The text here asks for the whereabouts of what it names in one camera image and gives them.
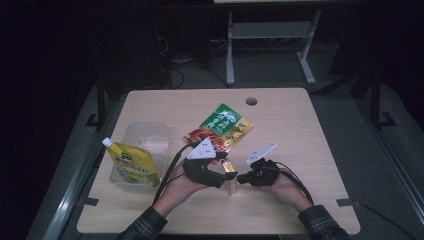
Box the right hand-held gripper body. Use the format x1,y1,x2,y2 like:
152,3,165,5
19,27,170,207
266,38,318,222
244,142,282,188

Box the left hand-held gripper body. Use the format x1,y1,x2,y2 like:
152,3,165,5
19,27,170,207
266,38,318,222
182,136,231,190

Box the clear plastic container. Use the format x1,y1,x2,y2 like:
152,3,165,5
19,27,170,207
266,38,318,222
108,120,174,193

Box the yellow spouted pouch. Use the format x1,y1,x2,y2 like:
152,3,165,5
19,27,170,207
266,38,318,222
101,136,162,189

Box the person's right hand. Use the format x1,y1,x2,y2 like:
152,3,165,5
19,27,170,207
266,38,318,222
257,166,315,213

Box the person's left hand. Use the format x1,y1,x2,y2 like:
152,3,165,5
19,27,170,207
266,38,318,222
152,159,221,220

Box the green and red sauce packet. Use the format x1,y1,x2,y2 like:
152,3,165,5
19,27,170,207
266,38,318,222
182,103,255,154

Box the black tape strip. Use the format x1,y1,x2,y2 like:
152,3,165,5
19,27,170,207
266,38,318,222
77,197,100,208
335,198,363,209

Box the black metal stand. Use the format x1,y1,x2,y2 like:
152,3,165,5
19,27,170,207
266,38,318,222
364,66,398,131
84,71,113,132

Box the white metal stand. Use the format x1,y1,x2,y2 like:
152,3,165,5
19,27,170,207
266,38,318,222
225,9,323,87

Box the left hand-held gripper black cable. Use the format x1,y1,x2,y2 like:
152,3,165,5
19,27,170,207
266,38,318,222
151,142,201,207

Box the hand-held gripper black cable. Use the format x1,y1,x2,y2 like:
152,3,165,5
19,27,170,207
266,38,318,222
273,161,315,206
151,142,201,207

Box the right hand-held gripper black cable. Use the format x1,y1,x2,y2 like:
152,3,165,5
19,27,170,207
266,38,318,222
273,161,315,206

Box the black floor cables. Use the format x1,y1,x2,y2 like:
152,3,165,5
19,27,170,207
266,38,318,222
159,36,232,90

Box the aluminium rail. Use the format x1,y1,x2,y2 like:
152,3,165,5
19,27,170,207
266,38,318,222
353,99,424,216
41,143,113,240

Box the thin black floor cable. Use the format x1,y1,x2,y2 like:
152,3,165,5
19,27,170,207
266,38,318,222
360,202,413,240

